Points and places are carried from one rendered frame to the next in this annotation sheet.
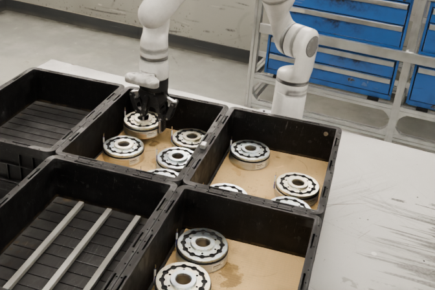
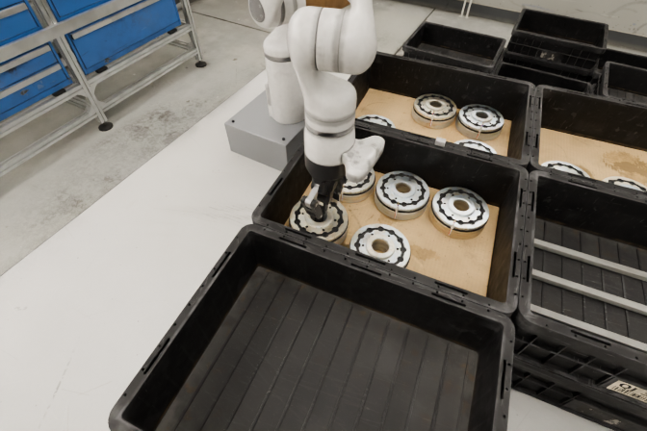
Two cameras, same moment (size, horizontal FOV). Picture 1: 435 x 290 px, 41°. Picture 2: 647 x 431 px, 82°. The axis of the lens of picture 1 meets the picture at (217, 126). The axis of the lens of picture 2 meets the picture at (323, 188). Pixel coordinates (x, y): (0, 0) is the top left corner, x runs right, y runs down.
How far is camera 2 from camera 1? 144 cm
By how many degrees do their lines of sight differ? 64
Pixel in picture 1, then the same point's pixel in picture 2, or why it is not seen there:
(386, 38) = (18, 26)
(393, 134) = (100, 107)
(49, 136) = (318, 379)
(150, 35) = (338, 88)
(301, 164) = (375, 104)
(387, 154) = not seen: hidden behind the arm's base
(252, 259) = (544, 155)
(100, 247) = (588, 278)
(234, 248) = not seen: hidden behind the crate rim
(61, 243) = (603, 322)
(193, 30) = not seen: outside the picture
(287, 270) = (549, 136)
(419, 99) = (92, 63)
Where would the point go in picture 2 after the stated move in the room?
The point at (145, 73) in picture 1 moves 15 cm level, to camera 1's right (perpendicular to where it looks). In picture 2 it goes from (352, 148) to (362, 90)
